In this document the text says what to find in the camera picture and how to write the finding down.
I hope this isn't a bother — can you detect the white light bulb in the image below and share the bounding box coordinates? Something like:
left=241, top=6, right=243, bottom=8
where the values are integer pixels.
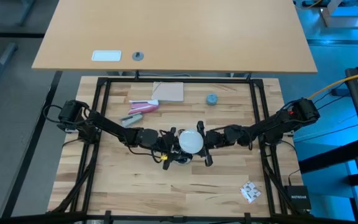
left=178, top=129, right=205, bottom=155

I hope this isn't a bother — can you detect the pink and white case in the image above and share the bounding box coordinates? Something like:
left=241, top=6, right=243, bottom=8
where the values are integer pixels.
left=128, top=99, right=160, bottom=115

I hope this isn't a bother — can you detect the light wood desk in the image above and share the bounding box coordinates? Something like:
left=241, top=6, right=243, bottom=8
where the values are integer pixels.
left=31, top=0, right=319, bottom=75

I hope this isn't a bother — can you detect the chrome lamp base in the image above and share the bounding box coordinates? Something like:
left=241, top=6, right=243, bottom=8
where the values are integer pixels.
left=170, top=149, right=195, bottom=166

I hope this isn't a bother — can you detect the black side table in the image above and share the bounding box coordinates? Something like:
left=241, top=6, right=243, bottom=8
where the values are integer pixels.
left=298, top=60, right=358, bottom=224

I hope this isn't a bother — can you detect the black floor cable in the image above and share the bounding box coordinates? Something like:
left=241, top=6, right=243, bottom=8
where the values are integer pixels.
left=293, top=90, right=358, bottom=144

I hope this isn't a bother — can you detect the white patterned card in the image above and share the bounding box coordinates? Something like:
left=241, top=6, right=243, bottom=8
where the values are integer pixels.
left=239, top=180, right=262, bottom=204

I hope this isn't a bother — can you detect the yellow cable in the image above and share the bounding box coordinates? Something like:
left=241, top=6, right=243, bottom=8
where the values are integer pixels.
left=306, top=68, right=358, bottom=101

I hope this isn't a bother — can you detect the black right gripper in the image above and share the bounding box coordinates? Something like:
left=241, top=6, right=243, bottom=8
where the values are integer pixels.
left=196, top=120, right=227, bottom=167

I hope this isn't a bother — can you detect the black Netgear network switch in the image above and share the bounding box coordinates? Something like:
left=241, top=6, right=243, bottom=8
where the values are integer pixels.
left=283, top=185, right=312, bottom=211

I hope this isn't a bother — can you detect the white rectangular desk plate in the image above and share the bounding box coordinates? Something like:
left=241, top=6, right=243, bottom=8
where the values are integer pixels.
left=91, top=50, right=122, bottom=62

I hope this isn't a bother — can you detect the black metal table frame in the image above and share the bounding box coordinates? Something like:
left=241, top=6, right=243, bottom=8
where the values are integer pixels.
left=47, top=76, right=313, bottom=224

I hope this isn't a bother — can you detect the small blue round cap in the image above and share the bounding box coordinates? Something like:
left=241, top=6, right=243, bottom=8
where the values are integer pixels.
left=206, top=93, right=219, bottom=106

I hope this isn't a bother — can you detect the black floor beam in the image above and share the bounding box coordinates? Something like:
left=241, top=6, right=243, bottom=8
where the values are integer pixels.
left=0, top=70, right=63, bottom=218

